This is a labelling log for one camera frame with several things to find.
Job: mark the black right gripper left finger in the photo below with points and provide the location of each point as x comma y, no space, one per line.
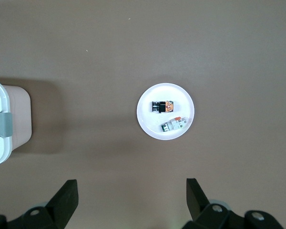
59,207

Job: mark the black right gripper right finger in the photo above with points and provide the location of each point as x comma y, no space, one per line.
200,210

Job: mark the orange and black switch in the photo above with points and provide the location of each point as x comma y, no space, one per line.
164,106

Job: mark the white lidded box grey latches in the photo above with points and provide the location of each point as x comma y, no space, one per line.
0,148

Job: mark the small white orange part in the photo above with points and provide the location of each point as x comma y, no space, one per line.
174,124

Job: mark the pink round plate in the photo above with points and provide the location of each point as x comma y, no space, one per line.
157,128

